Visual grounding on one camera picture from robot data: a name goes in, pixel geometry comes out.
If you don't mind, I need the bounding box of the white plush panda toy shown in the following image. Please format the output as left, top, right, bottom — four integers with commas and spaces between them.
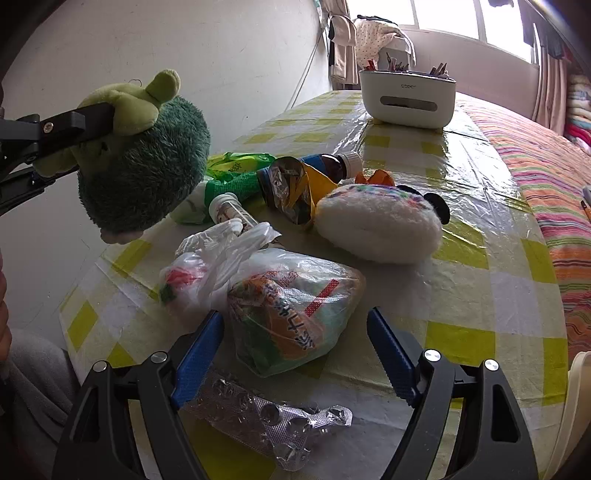
314, 182, 451, 265

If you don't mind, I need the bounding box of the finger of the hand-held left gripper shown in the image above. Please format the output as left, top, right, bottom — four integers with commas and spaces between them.
0, 168, 58, 217
0, 102, 115, 162

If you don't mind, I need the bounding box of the small clear pill bottle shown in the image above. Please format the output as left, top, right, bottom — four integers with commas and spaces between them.
209, 193, 259, 232

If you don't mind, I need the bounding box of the bed with striped sheet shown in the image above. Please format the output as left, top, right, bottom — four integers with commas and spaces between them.
455, 92, 591, 365

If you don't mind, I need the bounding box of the crumpled foil snack bag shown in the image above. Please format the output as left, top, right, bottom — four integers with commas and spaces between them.
256, 156, 342, 227

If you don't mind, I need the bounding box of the stack of folded blankets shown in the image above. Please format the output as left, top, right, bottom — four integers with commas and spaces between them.
564, 71, 591, 153

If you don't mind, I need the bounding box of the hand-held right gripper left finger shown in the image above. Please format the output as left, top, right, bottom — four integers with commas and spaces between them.
52, 310, 225, 480

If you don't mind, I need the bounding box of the window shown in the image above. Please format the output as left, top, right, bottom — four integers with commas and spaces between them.
397, 0, 541, 63

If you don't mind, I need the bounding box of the wall cable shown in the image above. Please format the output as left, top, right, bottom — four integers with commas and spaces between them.
290, 9, 326, 112

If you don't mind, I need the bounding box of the pink curtain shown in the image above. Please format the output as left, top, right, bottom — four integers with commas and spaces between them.
531, 28, 570, 134

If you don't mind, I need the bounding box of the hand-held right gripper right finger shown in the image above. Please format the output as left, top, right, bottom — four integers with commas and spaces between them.
366, 306, 539, 480

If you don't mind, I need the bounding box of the green plush toy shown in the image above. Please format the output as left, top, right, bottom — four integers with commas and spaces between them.
34, 69, 212, 244

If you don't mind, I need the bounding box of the light beige garment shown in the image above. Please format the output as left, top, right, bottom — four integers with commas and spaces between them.
329, 0, 362, 90

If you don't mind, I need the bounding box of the white and green wrapper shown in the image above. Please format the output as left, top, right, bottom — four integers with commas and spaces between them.
171, 182, 217, 226

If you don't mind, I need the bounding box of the polka dot cloth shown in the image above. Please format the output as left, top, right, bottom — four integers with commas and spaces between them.
355, 17, 416, 70

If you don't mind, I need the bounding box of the bundle of utensils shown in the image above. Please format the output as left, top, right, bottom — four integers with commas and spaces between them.
367, 53, 451, 77

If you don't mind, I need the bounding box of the silver blister pack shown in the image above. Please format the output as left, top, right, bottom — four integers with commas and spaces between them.
182, 369, 354, 472

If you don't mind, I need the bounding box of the white plastic bag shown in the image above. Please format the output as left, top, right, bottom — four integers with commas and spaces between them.
159, 220, 282, 319

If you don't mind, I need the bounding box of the clear bag with orange packet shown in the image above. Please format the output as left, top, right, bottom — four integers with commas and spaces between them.
226, 249, 367, 378

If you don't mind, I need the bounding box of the orange wrapper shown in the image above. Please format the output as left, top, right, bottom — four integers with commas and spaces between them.
355, 169, 396, 186

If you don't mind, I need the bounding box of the white tissue organizer box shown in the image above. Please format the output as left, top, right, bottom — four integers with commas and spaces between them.
359, 68, 458, 129

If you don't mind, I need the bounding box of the cream plastic bin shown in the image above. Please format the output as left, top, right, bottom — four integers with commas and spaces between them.
556, 351, 591, 480

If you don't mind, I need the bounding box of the brown bottle with white cap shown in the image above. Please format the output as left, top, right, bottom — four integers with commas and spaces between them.
300, 151, 363, 183

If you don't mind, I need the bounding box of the green plastic bag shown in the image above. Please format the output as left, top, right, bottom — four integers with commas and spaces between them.
203, 152, 278, 206

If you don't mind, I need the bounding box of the person's grey trouser leg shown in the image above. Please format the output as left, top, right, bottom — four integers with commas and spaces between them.
0, 330, 81, 480

